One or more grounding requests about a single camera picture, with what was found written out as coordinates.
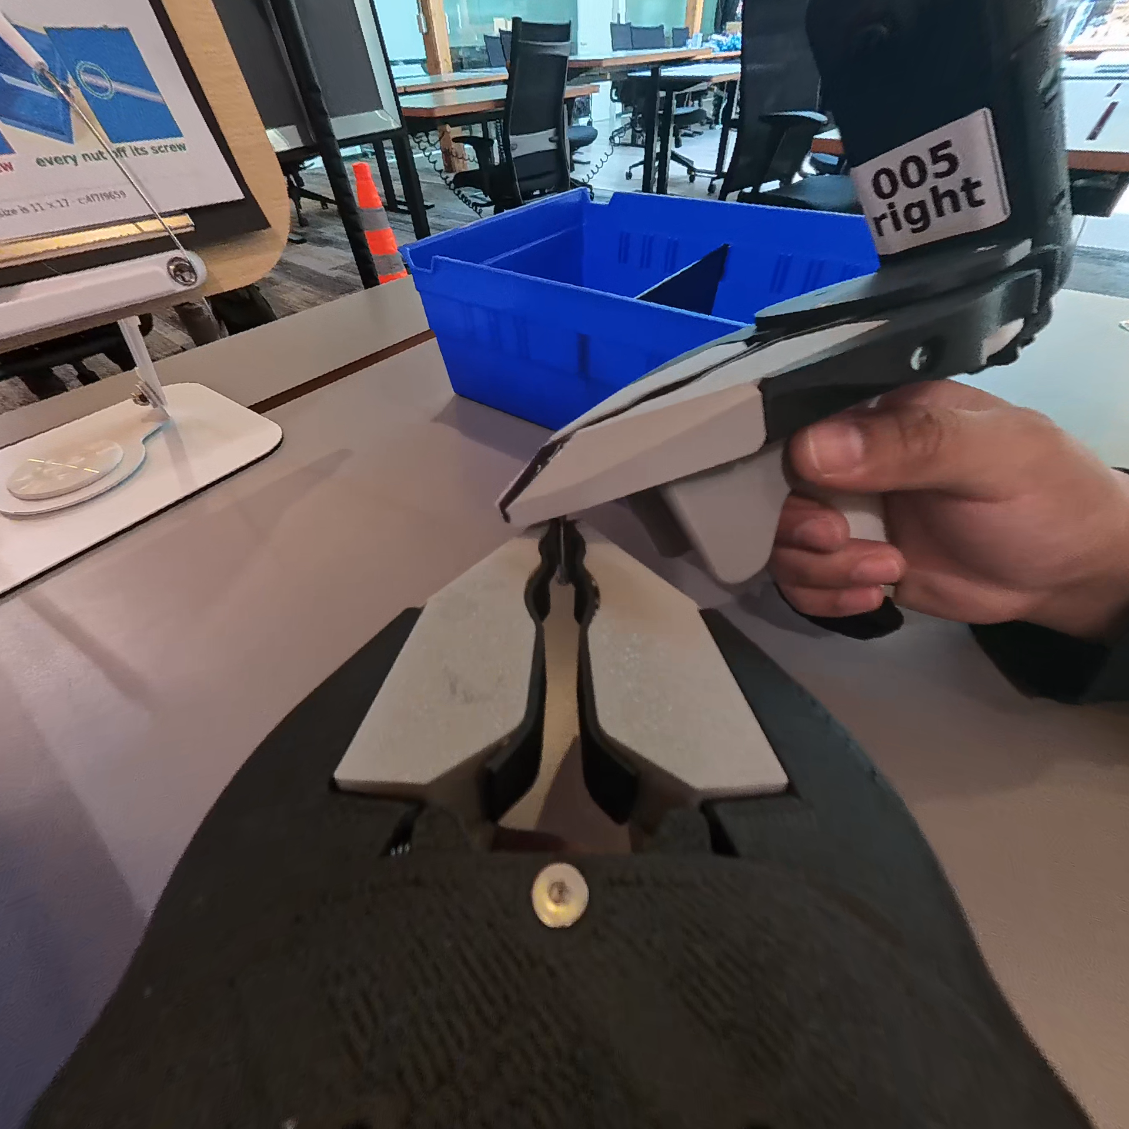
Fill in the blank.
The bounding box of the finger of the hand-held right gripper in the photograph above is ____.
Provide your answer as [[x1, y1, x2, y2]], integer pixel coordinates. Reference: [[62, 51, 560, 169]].
[[496, 320, 887, 559], [499, 379, 792, 585]]

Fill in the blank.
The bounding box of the printed instruction sheet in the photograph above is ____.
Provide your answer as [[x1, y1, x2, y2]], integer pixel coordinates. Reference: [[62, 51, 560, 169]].
[[0, 0, 246, 243]]

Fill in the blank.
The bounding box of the person's right forearm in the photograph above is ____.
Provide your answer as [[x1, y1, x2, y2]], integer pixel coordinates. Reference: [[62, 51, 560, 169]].
[[970, 468, 1129, 707]]

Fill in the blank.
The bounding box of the person's right hand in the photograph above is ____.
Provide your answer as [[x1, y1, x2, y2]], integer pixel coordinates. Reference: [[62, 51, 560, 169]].
[[771, 383, 1129, 640]]

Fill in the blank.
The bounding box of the long wooden top table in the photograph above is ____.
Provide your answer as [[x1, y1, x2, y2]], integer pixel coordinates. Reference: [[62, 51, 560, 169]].
[[392, 48, 742, 120]]

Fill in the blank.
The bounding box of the orange traffic cone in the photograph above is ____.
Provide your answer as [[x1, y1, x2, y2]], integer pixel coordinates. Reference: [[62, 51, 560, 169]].
[[351, 161, 408, 285]]

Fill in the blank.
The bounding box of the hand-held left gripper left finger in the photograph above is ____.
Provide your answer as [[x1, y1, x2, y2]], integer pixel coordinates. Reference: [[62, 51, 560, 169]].
[[333, 516, 566, 825]]

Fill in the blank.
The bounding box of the wooden backing board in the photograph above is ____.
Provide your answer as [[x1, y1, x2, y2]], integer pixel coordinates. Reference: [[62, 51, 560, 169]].
[[0, 0, 292, 292]]

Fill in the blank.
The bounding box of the blue divided plastic bin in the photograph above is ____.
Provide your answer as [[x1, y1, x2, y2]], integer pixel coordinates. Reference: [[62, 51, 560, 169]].
[[400, 188, 883, 431]]

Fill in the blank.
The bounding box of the black office chair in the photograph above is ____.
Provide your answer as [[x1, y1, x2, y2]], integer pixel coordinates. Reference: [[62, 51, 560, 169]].
[[719, 0, 861, 212], [450, 17, 601, 216]]

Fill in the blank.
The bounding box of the black stanchion pole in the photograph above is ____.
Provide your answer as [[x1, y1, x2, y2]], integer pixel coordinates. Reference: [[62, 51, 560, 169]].
[[265, 0, 380, 288]]

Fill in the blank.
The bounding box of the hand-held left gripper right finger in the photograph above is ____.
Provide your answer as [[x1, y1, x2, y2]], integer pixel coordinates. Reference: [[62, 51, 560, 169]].
[[563, 519, 790, 824]]

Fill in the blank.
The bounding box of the brown-edged grey desk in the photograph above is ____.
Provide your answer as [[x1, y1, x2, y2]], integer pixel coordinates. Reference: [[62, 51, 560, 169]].
[[0, 277, 438, 460]]

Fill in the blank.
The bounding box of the white document stand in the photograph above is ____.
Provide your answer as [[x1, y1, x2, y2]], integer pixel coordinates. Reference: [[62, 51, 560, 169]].
[[0, 52, 283, 597]]

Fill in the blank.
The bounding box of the silver-framed dark panel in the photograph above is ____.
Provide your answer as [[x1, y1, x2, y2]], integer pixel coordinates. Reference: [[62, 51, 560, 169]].
[[211, 0, 407, 156]]

